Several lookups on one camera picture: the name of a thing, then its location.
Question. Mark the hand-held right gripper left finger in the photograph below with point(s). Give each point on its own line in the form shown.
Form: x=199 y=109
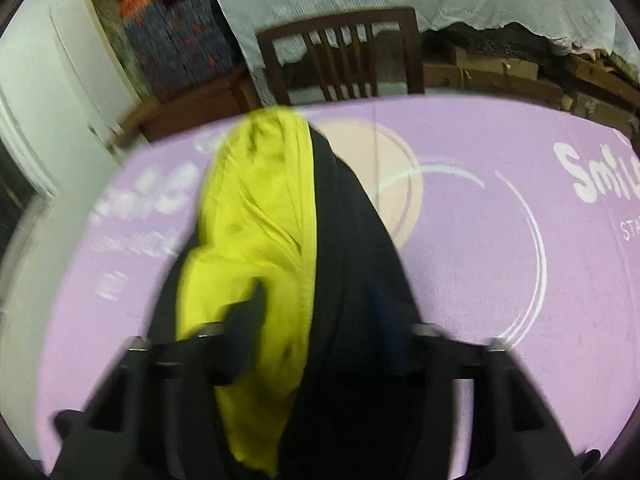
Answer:
x=245 y=325

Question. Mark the wooden crate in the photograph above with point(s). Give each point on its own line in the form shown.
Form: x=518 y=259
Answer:
x=595 y=90

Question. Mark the brown cardboard box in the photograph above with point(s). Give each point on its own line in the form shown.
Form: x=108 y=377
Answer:
x=480 y=67

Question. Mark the white boards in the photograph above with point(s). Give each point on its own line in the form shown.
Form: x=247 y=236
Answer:
x=75 y=85

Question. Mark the black hoodie yellow zipper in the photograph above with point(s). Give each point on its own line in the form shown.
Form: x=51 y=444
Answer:
x=345 y=260

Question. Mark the brown wooden cabinet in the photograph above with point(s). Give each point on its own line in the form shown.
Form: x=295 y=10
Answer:
x=190 y=110

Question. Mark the green floral panel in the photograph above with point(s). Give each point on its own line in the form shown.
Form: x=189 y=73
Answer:
x=120 y=60

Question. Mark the purple printed blanket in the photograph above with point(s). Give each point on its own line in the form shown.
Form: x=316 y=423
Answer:
x=475 y=285

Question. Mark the blue patterned storage box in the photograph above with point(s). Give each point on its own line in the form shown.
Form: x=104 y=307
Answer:
x=150 y=55
x=200 y=40

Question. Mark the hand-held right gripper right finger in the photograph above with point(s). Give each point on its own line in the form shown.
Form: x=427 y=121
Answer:
x=395 y=332

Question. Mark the dark wooden chair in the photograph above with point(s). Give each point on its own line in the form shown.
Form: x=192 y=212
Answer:
x=340 y=25

